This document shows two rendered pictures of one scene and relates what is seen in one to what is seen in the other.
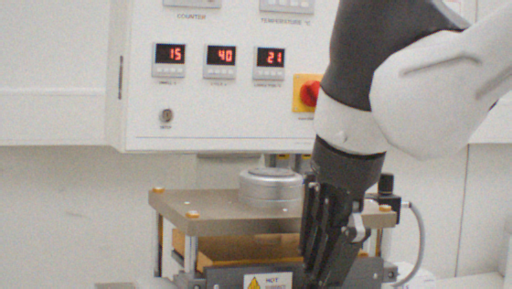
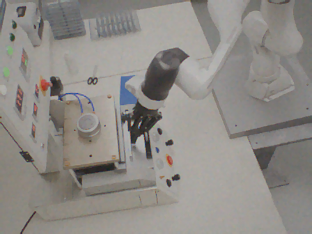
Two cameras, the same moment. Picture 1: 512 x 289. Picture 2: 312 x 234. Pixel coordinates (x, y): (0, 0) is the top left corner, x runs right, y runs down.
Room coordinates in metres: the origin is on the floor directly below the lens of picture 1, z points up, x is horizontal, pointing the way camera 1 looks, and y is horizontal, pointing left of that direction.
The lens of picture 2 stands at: (0.66, 0.52, 2.06)
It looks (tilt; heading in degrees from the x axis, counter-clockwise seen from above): 55 degrees down; 290
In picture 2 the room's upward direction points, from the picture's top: 7 degrees counter-clockwise
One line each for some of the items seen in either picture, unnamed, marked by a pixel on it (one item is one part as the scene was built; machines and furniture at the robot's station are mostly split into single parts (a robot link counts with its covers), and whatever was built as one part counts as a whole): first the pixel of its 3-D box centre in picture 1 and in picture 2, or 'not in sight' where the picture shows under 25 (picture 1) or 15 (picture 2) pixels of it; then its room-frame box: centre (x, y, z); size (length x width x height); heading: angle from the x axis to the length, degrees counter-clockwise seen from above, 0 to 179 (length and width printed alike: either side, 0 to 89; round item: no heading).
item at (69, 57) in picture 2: not in sight; (70, 61); (1.46, -0.55, 0.82); 0.05 x 0.05 x 0.14
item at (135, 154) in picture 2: not in sight; (110, 146); (1.04, -0.03, 0.97); 0.30 x 0.22 x 0.08; 22
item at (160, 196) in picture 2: not in sight; (106, 160); (1.08, -0.04, 0.84); 0.53 x 0.37 x 0.17; 22
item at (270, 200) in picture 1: (273, 216); (82, 128); (1.12, -0.02, 1.08); 0.31 x 0.24 x 0.13; 112
